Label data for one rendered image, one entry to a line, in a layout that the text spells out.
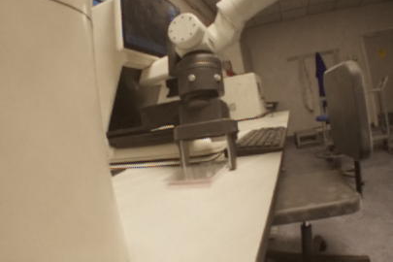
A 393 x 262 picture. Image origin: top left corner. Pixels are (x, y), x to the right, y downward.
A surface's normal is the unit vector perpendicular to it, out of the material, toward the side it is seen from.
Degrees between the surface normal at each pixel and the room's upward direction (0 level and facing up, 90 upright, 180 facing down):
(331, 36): 90
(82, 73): 91
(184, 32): 78
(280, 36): 90
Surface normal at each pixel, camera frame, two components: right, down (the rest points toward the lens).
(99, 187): 0.96, -0.16
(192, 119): -0.38, -0.16
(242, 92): -0.36, 0.05
